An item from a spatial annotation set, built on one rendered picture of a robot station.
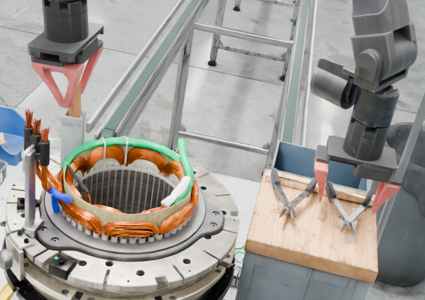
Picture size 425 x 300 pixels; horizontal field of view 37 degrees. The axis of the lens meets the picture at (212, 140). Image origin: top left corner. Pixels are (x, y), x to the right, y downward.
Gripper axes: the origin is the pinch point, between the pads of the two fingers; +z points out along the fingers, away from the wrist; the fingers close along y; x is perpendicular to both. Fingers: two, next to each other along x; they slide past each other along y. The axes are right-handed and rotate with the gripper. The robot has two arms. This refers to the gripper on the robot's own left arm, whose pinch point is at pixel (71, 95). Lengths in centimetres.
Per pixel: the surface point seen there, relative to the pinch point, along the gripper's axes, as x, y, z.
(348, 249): 41.9, -1.3, 17.8
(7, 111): -41, -46, 37
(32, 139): 1.9, 14.2, -1.6
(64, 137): -0.3, 2.2, 5.8
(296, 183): 32.3, -13.3, 16.9
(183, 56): -34, -175, 77
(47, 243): 5.1, 18.6, 10.3
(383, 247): 64, -124, 118
